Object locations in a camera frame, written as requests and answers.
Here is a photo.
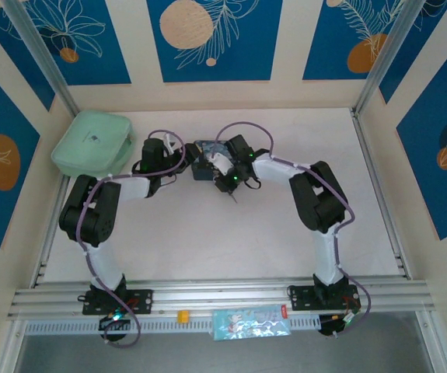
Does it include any starry night print tin box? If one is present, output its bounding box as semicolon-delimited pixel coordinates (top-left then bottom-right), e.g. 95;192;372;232
191;138;239;182

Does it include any mint green zip pouch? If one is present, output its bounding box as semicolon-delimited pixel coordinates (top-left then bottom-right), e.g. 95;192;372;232
51;110;137;179

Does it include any blue cartoon tissue packet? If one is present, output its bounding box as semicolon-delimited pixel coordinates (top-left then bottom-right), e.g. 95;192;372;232
211;305;292;342

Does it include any right black controller with LED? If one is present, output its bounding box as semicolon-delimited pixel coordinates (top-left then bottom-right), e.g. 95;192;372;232
318;312;358;338

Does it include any black controller with led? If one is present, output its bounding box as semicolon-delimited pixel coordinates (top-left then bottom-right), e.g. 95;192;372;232
318;312;358;338
98;312;131;343

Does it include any left black controller with LED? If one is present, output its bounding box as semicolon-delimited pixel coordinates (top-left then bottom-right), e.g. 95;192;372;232
98;312;131;343

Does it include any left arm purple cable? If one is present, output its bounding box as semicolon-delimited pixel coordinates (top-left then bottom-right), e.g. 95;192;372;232
75;128;187;349

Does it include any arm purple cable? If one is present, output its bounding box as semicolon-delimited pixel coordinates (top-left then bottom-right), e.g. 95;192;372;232
214;121;372;339
75;128;187;349

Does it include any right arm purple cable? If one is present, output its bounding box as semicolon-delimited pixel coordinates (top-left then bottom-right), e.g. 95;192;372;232
214;121;372;339

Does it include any aluminium mounting rail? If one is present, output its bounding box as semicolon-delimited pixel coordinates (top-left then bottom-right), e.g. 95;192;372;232
7;277;438;322

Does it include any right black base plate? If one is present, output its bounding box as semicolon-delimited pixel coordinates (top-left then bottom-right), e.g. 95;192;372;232
288;285;362;312

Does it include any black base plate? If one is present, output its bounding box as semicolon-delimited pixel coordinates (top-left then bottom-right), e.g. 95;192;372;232
82;289;154;315
288;285;362;312

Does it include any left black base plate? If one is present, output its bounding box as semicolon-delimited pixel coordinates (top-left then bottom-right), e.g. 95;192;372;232
82;289;154;315

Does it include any grey slotted cable duct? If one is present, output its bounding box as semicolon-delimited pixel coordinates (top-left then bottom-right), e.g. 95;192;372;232
24;316;321;336

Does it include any aluminium frame post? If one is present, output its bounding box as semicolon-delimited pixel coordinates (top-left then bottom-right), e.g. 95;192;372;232
353;0;422;117
3;0;79;114

